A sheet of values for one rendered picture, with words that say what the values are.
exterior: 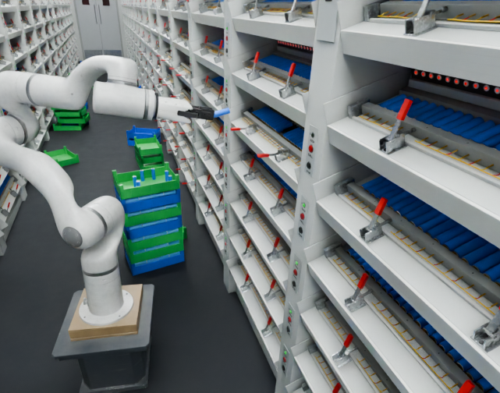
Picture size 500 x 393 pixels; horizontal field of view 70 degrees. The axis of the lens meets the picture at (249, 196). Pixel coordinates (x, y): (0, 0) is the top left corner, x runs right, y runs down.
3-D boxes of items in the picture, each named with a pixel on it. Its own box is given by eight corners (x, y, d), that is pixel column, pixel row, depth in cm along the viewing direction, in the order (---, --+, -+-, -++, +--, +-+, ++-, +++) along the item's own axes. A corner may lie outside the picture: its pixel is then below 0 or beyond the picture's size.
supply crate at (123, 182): (121, 200, 174) (118, 185, 170) (114, 183, 190) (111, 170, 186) (179, 189, 187) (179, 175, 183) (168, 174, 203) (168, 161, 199)
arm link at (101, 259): (74, 273, 121) (62, 210, 111) (106, 245, 137) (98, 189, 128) (105, 279, 119) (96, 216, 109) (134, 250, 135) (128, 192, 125)
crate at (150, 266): (132, 276, 196) (131, 264, 193) (125, 256, 212) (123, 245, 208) (184, 261, 210) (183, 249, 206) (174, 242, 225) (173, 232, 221)
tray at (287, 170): (301, 198, 97) (294, 168, 91) (233, 131, 147) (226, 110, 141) (363, 168, 100) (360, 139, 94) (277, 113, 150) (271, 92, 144)
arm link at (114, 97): (143, 86, 103) (140, 118, 105) (93, 78, 98) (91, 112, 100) (147, 85, 96) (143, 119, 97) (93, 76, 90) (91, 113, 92)
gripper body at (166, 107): (147, 114, 107) (184, 118, 111) (151, 122, 98) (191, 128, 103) (150, 88, 104) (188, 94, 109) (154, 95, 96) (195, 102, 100)
